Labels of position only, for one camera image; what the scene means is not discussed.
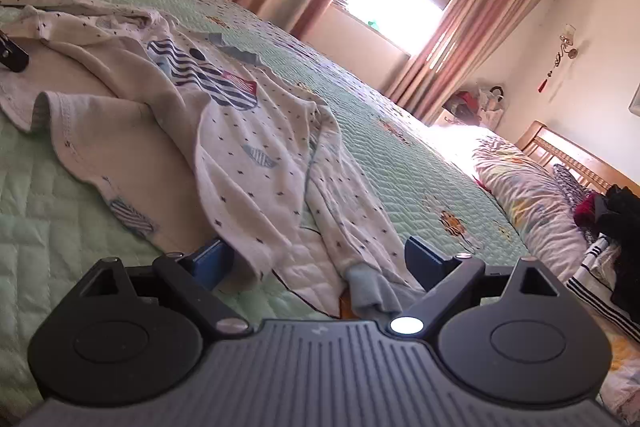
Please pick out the glass wall lamp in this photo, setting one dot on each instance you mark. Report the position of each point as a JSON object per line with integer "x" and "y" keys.
{"x": 567, "y": 39}

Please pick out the white plastic bag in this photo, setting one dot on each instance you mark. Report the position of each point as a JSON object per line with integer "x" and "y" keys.
{"x": 492, "y": 107}

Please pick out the framed wall picture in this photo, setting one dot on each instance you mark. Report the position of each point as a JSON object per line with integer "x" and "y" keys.
{"x": 636, "y": 99}

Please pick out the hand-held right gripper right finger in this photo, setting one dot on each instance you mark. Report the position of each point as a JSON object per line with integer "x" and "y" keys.
{"x": 425, "y": 259}

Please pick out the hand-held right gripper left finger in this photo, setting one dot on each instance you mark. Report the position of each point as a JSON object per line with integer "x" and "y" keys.
{"x": 212, "y": 264}

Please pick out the dark patterned cloth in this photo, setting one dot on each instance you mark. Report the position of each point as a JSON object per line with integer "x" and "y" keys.
{"x": 570, "y": 182}

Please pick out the floral pillow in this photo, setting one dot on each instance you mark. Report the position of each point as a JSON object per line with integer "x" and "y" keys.
{"x": 530, "y": 207}

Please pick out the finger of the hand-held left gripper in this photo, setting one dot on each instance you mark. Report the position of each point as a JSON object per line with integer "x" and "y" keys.
{"x": 14, "y": 54}

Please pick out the red garment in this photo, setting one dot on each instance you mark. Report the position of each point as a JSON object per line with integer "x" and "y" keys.
{"x": 587, "y": 209}

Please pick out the red tassel ornament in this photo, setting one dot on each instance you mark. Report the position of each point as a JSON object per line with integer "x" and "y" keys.
{"x": 542, "y": 84}

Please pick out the green bee-print quilt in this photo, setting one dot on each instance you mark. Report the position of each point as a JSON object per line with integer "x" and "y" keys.
{"x": 400, "y": 147}

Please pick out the white patterned long-sleeve shirt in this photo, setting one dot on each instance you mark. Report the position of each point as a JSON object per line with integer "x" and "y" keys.
{"x": 260, "y": 157}

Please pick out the wooden headboard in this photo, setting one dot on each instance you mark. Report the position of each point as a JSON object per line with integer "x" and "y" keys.
{"x": 565, "y": 152}

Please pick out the red bag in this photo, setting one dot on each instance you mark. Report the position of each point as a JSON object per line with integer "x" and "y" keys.
{"x": 465, "y": 99}

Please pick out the black white striped garment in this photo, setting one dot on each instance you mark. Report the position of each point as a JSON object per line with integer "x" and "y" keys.
{"x": 595, "y": 272}

